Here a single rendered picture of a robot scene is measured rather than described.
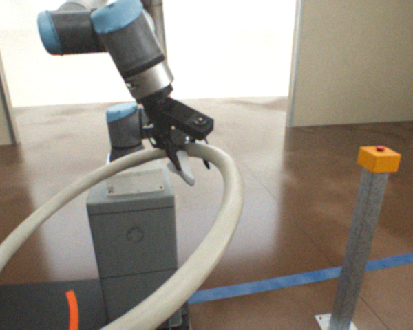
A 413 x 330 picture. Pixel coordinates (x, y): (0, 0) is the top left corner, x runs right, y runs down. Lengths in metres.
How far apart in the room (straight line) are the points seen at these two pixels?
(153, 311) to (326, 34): 6.03
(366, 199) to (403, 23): 5.93
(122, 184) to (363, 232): 1.14
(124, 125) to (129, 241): 0.55
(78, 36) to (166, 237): 1.07
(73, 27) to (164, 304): 0.55
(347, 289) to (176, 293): 1.51
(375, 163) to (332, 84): 5.03
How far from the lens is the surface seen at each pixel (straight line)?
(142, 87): 0.57
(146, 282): 1.70
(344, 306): 1.88
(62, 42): 0.71
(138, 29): 0.56
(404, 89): 7.50
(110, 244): 1.55
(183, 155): 0.62
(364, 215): 1.55
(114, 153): 1.48
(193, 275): 0.35
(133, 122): 1.40
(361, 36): 6.63
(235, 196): 0.42
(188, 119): 0.56
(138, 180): 1.44
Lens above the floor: 1.50
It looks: 22 degrees down
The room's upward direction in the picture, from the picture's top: straight up
